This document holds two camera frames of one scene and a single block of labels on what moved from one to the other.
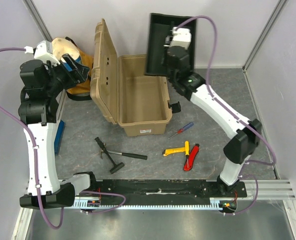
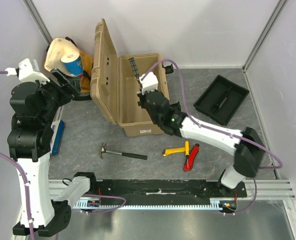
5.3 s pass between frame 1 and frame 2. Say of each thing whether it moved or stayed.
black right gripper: moved
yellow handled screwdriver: stayed
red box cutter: stayed
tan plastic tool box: stayed
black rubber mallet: moved
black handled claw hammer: stayed
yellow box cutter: stayed
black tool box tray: moved
